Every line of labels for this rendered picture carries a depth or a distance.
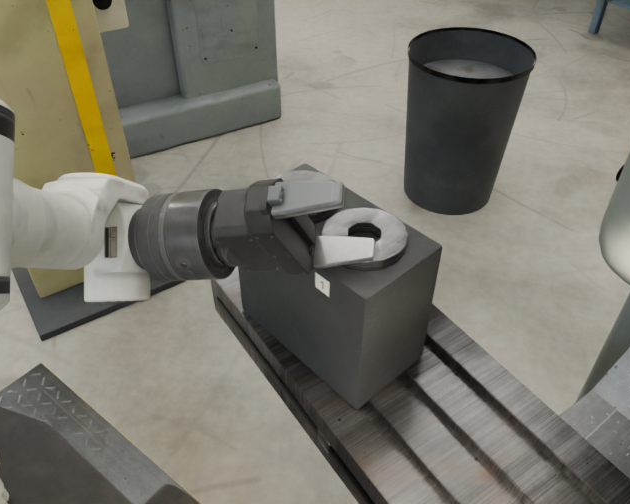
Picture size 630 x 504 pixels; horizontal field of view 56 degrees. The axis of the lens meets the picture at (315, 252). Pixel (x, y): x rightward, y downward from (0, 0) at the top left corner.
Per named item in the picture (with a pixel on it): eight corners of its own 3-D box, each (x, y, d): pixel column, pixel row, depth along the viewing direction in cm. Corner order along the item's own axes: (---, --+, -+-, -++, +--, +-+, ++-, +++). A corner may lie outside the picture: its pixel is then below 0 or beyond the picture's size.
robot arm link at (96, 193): (160, 189, 65) (88, 164, 51) (161, 271, 64) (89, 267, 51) (105, 193, 66) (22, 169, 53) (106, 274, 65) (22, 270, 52)
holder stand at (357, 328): (356, 412, 69) (366, 291, 56) (241, 310, 81) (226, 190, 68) (423, 356, 75) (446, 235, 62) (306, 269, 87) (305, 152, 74)
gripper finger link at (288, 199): (343, 213, 48) (272, 219, 50) (345, 180, 49) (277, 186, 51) (337, 204, 47) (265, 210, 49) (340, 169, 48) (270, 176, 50)
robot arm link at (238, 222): (313, 298, 58) (206, 301, 62) (322, 212, 62) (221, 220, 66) (262, 243, 48) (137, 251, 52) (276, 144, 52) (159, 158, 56)
